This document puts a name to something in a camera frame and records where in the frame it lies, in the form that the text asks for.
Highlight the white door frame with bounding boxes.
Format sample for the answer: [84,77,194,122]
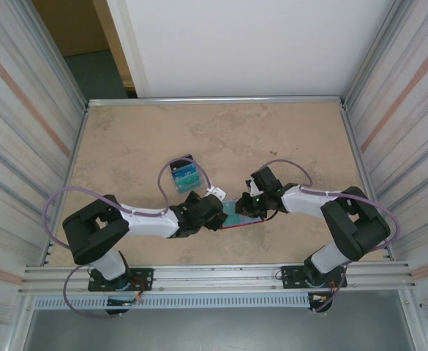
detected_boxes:
[91,0,151,99]

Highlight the aluminium cross rail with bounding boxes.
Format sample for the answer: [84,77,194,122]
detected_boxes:
[86,95,348,107]

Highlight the teal VIP card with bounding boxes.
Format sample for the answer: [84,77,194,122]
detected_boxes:
[223,200,246,227]

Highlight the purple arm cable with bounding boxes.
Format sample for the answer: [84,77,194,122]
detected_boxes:
[43,157,214,321]
[260,159,401,314]

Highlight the grey slotted cable duct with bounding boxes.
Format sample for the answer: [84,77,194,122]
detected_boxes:
[33,293,312,311]

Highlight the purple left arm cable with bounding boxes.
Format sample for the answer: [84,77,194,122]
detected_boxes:
[43,157,214,321]

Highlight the red leather card holder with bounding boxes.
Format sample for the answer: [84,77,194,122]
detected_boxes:
[218,199,266,231]

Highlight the grey metal lower shelf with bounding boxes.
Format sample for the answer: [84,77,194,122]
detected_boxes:
[23,309,419,351]

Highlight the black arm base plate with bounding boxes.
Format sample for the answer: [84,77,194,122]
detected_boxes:
[88,268,154,293]
[279,265,348,290]

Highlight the teal plastic card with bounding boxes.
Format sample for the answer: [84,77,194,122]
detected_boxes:
[175,177,203,193]

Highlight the aluminium side rail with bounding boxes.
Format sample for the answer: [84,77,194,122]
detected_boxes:
[339,104,396,261]
[45,105,90,265]

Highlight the clear acrylic card stand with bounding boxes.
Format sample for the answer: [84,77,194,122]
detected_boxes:
[168,154,204,195]

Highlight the brown wooden door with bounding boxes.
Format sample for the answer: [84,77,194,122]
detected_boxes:
[31,0,134,88]

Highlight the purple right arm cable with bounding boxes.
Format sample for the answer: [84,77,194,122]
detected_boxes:
[260,159,401,314]

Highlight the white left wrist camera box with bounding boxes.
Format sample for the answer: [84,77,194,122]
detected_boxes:
[205,185,227,201]

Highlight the plain black card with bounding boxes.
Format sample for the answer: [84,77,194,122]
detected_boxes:
[171,154,195,170]

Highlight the wide aluminium mounting rail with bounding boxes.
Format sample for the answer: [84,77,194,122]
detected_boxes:
[18,260,418,295]

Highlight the translucent ribbed side panel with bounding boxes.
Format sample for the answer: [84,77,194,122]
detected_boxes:
[345,0,428,312]
[0,0,86,319]

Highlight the small green circuit board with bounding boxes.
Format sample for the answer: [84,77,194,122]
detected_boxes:
[106,295,144,306]

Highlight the aluminium frame post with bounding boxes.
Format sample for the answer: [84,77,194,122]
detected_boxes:
[14,0,90,110]
[343,0,408,107]

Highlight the blue plastic card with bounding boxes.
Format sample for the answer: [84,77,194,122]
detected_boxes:
[172,167,200,180]

